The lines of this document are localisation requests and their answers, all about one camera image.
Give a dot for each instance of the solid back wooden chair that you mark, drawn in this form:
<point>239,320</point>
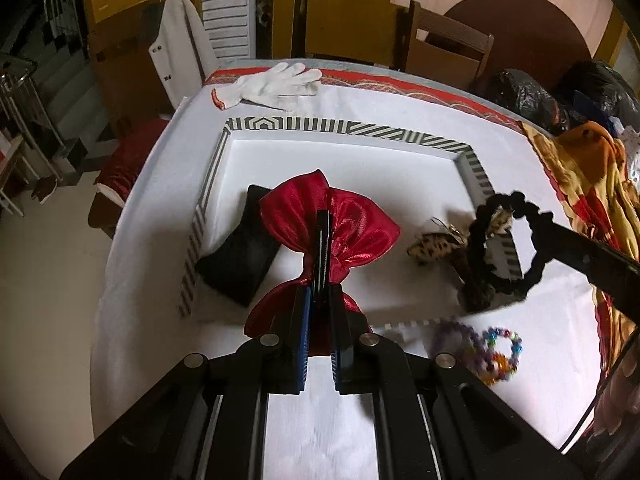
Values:
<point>350,25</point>

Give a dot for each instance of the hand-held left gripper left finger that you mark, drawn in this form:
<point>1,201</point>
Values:
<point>301,340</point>

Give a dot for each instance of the dark red slippers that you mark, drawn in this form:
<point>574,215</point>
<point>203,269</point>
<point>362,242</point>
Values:
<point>45,189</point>

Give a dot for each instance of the black scrunchie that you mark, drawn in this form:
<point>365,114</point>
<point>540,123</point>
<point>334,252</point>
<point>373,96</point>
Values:
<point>474,245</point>

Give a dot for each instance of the grey staircase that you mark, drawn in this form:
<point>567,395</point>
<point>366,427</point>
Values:
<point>55,85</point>

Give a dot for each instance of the white knit glove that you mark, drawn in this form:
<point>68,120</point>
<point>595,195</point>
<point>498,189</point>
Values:
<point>280,85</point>

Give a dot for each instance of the red patterned table cover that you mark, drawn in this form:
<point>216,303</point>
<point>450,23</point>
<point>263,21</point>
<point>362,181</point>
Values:
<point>400,87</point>

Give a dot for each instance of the round wooden table top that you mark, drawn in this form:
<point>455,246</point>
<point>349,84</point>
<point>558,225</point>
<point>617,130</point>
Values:
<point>525,25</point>

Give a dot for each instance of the slatted back wooden chair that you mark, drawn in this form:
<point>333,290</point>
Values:
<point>440,60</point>

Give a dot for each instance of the white jacket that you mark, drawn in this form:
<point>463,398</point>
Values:
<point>175,50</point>

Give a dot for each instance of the white louvered door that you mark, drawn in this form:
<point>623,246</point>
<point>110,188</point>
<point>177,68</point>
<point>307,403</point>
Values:
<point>227,10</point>

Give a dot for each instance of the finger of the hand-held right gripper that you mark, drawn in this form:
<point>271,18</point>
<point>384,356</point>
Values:
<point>590,260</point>

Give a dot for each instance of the striped rim white tray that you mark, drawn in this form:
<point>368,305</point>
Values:
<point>350,160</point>

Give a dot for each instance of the orange floral blanket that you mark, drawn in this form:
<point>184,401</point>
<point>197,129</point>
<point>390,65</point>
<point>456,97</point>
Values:
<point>580,180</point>

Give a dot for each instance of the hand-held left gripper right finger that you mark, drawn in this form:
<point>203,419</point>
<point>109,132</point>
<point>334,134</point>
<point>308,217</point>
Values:
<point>336,340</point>

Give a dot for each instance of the black cloth pouch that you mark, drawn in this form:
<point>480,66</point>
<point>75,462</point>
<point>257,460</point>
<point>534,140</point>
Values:
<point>240,260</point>

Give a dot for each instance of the metal stair railing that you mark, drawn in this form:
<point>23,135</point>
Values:
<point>20,90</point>

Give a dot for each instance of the wooden chair with cushion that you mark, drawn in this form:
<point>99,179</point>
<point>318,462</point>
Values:
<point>120,85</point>

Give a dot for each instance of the blue bag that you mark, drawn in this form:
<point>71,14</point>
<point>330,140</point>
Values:
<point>592,107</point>

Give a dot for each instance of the red satin bow hair clip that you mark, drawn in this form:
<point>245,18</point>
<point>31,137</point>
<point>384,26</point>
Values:
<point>295,210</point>

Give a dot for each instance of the red seat cushion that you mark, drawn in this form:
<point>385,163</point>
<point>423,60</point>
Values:
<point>130,160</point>

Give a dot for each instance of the small wooden side table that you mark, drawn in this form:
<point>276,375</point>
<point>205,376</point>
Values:
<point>12,160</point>

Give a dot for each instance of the leopard print bow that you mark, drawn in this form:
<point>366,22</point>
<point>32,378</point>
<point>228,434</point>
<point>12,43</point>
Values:
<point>430,252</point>

